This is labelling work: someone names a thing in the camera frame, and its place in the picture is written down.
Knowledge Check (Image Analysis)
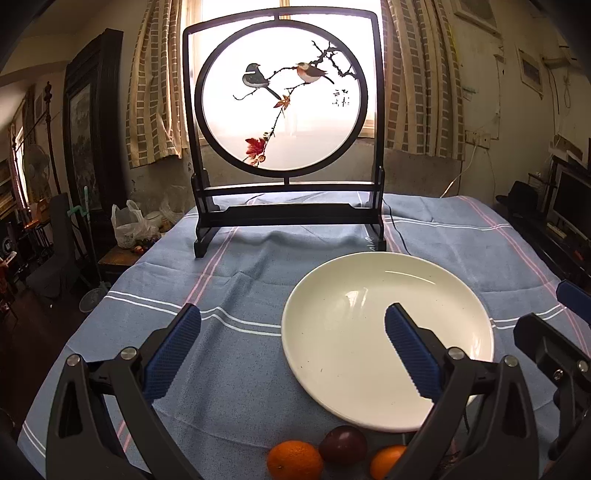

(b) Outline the computer monitor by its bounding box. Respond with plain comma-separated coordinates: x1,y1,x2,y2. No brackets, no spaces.
550,156,590,241

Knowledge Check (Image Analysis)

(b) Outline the white plastic bag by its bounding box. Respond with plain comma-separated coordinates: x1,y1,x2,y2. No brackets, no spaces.
111,200,160,249

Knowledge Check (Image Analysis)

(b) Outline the dark framed painting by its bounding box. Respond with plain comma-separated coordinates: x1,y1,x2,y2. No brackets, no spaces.
62,28,127,259

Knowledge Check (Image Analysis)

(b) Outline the small orange kumquat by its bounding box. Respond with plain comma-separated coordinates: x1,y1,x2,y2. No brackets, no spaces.
369,445,407,480

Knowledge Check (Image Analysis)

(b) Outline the black power cable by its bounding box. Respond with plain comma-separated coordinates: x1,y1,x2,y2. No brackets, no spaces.
382,202,417,257

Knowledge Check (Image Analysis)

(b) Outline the dark purple plum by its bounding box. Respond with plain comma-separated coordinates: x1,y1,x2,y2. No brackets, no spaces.
318,425,369,471

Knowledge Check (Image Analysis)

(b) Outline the bird painting screen stand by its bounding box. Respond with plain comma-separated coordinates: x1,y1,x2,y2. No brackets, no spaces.
181,6,387,257

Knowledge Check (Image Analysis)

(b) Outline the left checkered curtain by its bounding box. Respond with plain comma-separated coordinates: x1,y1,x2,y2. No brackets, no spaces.
125,0,188,169

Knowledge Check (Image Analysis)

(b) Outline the large orange mandarin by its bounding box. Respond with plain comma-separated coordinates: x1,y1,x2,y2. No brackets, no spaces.
266,440,324,480

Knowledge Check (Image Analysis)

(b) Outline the checkered curtain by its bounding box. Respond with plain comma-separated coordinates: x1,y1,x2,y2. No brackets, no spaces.
125,0,188,169
381,0,465,161

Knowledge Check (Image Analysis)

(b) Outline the black hat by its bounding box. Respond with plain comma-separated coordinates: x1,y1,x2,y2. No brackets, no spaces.
496,181,538,214

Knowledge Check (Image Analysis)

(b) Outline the right checkered curtain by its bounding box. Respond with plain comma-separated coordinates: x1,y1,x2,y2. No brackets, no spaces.
381,0,465,161

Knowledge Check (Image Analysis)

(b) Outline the white ceramic plate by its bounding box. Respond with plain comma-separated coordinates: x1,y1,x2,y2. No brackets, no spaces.
281,252,495,432

